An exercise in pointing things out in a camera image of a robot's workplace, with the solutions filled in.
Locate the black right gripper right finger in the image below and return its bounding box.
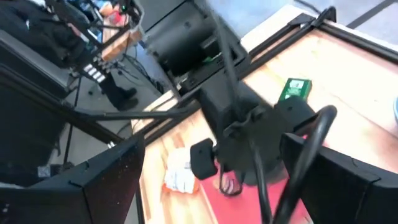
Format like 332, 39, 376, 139
279, 132, 398, 224

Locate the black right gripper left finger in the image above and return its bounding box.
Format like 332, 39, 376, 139
0, 133, 146, 224

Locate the wooden cart shelf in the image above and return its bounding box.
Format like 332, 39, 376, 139
83, 0, 144, 63

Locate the orange white snack packet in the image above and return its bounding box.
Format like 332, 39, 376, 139
163, 147, 200, 194

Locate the person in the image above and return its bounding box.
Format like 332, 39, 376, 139
0, 0, 91, 69

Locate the person's leg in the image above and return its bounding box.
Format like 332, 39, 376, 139
101, 70, 139, 112

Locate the pink plastic bin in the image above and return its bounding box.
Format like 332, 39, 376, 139
198, 133, 315, 224

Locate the green spice box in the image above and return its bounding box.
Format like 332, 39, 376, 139
277, 77, 313, 103

